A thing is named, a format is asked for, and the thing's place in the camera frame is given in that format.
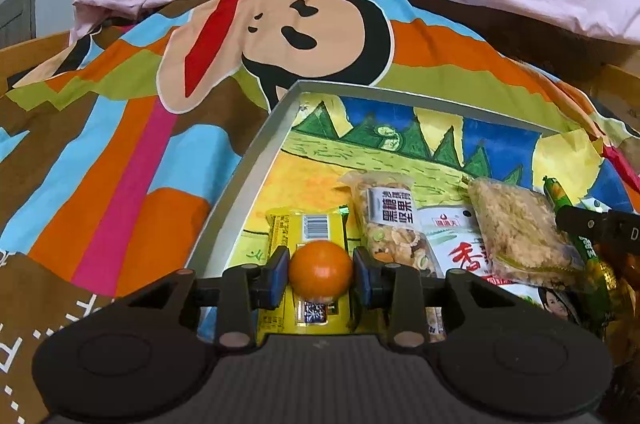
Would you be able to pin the green sausage stick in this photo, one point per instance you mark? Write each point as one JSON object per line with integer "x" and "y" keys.
{"x": 577, "y": 238}

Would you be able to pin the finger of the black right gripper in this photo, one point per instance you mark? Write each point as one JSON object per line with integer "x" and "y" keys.
{"x": 613, "y": 228}

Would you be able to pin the grey tray with drawing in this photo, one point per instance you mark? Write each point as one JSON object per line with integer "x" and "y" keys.
{"x": 417, "y": 181}

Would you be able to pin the green pickle snack packet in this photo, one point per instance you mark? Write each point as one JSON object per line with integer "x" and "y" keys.
{"x": 457, "y": 243}

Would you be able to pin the colourful monkey bedspread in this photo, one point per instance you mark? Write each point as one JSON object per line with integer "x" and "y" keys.
{"x": 115, "y": 150}

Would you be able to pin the yellow snack box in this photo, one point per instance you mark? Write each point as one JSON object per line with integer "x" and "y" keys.
{"x": 293, "y": 228}

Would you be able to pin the gold foil packet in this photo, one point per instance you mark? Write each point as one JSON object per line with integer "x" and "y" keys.
{"x": 613, "y": 311}

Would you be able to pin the small orange mandarin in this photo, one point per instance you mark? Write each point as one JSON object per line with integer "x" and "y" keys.
{"x": 320, "y": 272}

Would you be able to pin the puffed rice cake packet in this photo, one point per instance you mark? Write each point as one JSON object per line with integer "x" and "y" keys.
{"x": 522, "y": 241}

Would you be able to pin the brown door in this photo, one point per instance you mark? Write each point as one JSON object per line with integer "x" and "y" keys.
{"x": 17, "y": 22}

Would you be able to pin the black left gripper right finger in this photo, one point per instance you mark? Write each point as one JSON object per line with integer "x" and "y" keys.
{"x": 411, "y": 301}

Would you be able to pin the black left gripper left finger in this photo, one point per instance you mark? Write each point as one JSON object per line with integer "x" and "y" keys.
{"x": 229, "y": 304}

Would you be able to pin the mixed nuts packet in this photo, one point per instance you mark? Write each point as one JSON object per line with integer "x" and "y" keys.
{"x": 386, "y": 216}

